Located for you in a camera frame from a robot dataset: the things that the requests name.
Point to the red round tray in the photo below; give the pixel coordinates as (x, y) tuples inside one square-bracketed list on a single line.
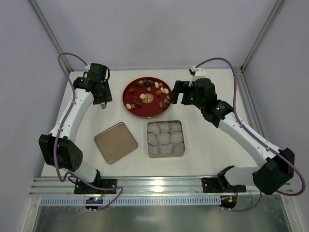
[(148, 107)]

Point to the right frame post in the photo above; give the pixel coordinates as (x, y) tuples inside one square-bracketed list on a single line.
[(268, 23)]

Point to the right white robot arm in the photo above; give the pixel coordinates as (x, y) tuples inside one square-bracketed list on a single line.
[(271, 171)]

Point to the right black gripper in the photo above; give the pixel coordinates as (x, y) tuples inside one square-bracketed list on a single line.
[(184, 93)]

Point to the aluminium rail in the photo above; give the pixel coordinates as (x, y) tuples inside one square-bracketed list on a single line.
[(51, 186)]

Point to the frame post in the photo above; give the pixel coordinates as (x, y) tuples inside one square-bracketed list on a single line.
[(45, 25), (268, 23)]

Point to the left frame post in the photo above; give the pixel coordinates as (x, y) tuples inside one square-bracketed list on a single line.
[(45, 25)]

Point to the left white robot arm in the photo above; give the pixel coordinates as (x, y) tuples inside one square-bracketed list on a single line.
[(58, 147)]

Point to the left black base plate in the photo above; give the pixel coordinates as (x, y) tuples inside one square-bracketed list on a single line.
[(104, 186)]

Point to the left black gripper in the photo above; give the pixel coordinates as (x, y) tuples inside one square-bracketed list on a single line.
[(102, 97)]

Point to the gold square tin box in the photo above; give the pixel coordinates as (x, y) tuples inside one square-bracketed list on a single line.
[(165, 139)]

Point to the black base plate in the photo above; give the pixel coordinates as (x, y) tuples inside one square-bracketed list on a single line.
[(220, 185), (104, 186)]

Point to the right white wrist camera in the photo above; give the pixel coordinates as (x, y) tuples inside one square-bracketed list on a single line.
[(196, 73)]

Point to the gold square tin lid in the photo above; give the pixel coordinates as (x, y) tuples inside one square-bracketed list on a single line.
[(115, 143)]

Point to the slotted cable duct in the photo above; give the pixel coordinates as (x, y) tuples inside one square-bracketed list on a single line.
[(131, 201)]

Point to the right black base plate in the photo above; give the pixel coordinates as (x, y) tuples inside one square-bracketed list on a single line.
[(220, 185)]

